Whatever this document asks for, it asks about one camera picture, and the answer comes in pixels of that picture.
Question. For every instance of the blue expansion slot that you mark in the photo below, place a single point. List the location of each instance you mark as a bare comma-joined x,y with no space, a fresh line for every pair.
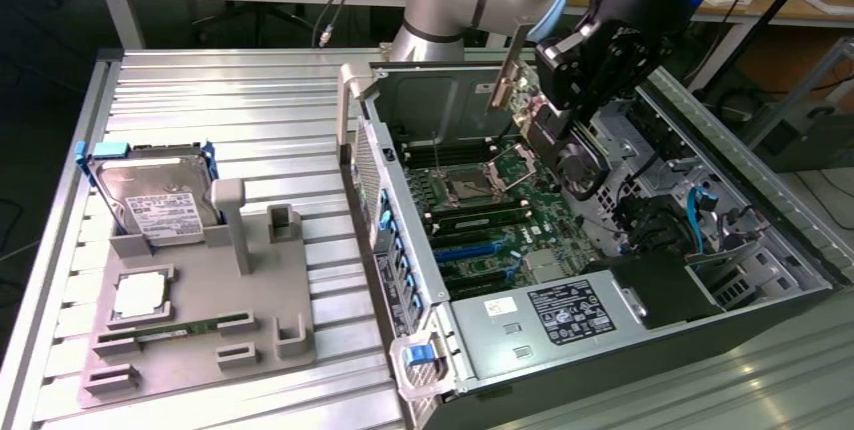
474,251

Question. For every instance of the dark grey equipment box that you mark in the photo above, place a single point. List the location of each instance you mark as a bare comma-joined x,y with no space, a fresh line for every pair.
820,140

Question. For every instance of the grey printed parts rack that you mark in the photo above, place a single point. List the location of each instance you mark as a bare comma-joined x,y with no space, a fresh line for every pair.
193,290

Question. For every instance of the black stand pole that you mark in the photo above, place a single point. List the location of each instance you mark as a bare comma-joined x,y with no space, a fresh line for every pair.
771,7

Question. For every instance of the Nvidia graphics card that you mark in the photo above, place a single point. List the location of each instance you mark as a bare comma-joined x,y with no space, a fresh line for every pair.
580,170

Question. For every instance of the black intrusion switch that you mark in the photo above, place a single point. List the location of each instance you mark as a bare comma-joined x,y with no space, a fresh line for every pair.
388,153

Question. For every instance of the grey power supply unit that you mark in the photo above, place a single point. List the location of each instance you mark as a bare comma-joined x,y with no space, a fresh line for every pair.
500,340

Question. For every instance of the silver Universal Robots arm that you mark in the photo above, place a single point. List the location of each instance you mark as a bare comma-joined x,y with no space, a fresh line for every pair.
454,5

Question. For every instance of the blue case release latch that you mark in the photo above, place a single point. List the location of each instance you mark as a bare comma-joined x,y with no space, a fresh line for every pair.
417,356

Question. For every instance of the green RAM stick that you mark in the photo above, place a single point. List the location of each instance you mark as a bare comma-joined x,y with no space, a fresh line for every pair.
167,332

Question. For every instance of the black expansion slot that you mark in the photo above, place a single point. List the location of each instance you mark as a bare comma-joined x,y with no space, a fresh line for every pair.
476,282

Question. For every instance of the green Dell motherboard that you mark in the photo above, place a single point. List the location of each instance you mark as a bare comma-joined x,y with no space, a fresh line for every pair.
554,220

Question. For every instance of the blue card retention clip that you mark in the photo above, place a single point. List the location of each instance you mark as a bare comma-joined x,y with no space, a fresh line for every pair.
407,285
400,262
416,308
383,198
384,219

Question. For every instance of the hard disk in blue carrier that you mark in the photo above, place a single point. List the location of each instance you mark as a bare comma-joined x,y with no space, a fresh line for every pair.
160,200

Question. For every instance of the perforated metal disk bay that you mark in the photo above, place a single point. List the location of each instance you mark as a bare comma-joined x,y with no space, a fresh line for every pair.
630,175

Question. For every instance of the aluminium profile frame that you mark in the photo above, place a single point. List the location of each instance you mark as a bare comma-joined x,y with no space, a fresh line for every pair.
796,92

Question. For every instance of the RAM stick with black label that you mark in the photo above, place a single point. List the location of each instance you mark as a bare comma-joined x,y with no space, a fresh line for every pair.
476,223

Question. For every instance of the silver chipset heatsink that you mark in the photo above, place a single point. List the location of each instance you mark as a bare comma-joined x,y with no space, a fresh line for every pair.
547,267

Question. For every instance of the thin socket locking lever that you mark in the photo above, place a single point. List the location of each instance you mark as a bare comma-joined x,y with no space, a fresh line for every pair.
436,155

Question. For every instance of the open black PC case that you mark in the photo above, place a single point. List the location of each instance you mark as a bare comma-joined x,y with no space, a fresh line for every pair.
634,375

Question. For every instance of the black regulatory label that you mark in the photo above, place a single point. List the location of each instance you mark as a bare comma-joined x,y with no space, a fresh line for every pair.
387,295

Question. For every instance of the CPU socket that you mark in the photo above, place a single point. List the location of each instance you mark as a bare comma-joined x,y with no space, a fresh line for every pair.
467,185

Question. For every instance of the silver CPU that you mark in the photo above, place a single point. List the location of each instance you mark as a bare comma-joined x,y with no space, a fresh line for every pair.
140,295

